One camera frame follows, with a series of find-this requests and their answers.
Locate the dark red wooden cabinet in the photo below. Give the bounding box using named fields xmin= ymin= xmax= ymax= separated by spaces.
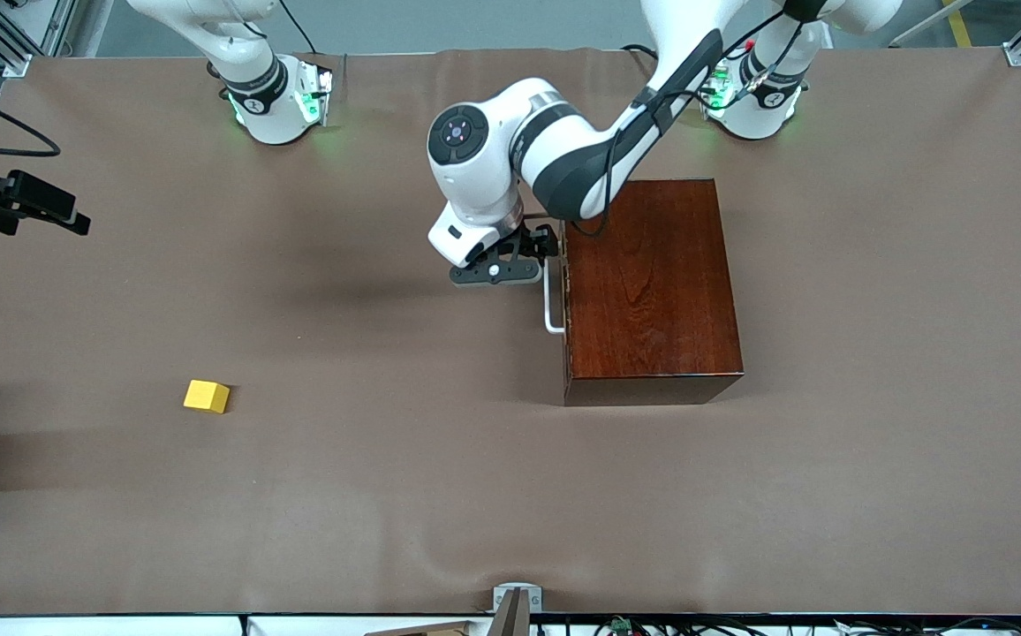
xmin=561 ymin=178 xmax=745 ymax=407

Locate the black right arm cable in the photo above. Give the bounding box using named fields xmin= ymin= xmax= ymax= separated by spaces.
xmin=0 ymin=79 xmax=61 ymax=160

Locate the yellow wooden block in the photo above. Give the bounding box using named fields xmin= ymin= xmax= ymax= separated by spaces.
xmin=183 ymin=380 xmax=231 ymax=415

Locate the brown table mat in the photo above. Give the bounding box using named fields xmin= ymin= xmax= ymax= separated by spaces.
xmin=0 ymin=49 xmax=1021 ymax=617

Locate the black right base cable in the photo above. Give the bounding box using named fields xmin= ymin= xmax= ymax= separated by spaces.
xmin=276 ymin=0 xmax=317 ymax=56

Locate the silver metal bracket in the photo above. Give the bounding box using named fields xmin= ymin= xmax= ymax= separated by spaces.
xmin=493 ymin=583 xmax=543 ymax=615

